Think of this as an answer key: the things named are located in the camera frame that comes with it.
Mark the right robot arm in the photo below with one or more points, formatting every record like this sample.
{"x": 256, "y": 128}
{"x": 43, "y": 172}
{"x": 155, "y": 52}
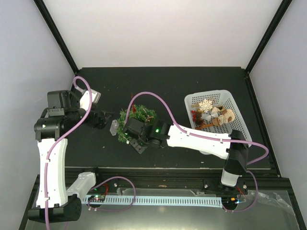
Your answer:
{"x": 229, "y": 147}

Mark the pine cone ornament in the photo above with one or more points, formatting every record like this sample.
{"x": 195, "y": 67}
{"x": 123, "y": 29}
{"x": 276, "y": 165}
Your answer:
{"x": 198, "y": 118}

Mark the small green christmas tree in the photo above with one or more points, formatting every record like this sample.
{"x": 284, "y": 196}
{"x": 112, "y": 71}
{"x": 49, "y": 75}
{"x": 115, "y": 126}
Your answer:
{"x": 140, "y": 115}

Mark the left circuit board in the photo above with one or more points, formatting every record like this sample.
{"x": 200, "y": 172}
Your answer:
{"x": 96, "y": 198}

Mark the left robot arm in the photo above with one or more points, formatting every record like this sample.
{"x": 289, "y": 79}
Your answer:
{"x": 56, "y": 202}

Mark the white mesh bow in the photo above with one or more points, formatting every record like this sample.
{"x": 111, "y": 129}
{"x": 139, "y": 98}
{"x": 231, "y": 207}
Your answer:
{"x": 214, "y": 113}

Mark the right black frame post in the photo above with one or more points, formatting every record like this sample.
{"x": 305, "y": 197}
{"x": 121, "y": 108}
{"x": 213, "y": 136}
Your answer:
{"x": 279, "y": 14}

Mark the white slotted cable duct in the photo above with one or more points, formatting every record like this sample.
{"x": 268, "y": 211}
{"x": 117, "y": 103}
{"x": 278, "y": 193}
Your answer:
{"x": 182, "y": 201}

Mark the black frame post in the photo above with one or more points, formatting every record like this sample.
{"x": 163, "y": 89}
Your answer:
{"x": 279, "y": 14}
{"x": 56, "y": 34}

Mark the white plastic basket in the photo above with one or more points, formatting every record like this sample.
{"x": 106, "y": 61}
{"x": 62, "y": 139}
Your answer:
{"x": 219, "y": 98}

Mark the circuit board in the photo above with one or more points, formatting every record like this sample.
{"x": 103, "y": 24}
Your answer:
{"x": 233, "y": 200}
{"x": 96, "y": 198}

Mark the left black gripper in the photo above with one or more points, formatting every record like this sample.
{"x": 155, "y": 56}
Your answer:
{"x": 100, "y": 123}

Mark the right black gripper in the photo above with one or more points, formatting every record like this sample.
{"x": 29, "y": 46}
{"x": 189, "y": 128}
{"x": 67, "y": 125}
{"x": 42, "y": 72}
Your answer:
{"x": 138, "y": 148}

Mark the right circuit board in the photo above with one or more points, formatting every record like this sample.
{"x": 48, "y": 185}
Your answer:
{"x": 233, "y": 200}

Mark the red star ornament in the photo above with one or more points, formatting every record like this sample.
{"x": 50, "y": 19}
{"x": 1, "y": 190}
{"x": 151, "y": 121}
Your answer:
{"x": 133, "y": 108}

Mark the white snowflake ornament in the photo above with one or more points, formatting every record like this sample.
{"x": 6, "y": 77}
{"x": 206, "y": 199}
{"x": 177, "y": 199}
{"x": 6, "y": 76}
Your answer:
{"x": 205, "y": 105}

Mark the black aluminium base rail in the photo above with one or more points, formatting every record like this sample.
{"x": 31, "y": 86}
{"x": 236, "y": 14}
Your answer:
{"x": 195, "y": 179}

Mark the left black frame post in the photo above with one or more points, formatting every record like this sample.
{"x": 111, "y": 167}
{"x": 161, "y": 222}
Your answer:
{"x": 56, "y": 34}

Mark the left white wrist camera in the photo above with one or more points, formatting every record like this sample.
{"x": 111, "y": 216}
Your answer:
{"x": 85, "y": 99}

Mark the snowman doll ornament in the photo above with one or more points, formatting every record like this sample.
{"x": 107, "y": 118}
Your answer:
{"x": 227, "y": 116}

